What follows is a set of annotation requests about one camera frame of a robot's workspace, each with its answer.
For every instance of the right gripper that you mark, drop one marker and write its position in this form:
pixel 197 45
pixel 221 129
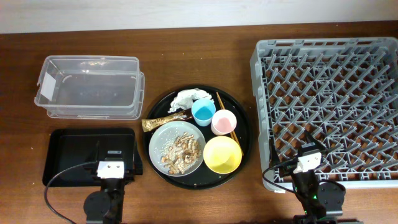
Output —
pixel 310 144

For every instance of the gold coffee sachet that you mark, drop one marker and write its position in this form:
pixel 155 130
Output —
pixel 152 124

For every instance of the grey plate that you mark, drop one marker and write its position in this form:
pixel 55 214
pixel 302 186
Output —
pixel 169 132

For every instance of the food scraps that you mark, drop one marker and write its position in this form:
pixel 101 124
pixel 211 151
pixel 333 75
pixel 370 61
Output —
pixel 180 154

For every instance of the yellow bowl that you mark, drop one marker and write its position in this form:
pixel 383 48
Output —
pixel 222 155

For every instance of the pink cup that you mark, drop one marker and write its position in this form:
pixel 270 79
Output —
pixel 223 122

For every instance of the light blue cup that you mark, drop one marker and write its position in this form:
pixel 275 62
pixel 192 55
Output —
pixel 203 111

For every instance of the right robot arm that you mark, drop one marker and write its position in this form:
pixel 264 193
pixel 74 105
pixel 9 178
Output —
pixel 322 201

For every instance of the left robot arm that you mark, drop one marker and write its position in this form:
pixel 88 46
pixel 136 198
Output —
pixel 106 205

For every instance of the grey dishwasher rack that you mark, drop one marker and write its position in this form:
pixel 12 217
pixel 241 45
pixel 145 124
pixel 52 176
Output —
pixel 344 92

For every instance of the black rectangular tray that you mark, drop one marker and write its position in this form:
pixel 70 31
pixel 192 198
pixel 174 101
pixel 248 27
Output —
pixel 71 147

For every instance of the clear plastic bin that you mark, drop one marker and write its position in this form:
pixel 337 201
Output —
pixel 91 87

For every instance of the round black serving tray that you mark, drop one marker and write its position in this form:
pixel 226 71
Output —
pixel 203 177

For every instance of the crumpled white napkin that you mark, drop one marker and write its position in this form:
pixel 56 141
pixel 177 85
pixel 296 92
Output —
pixel 185 99

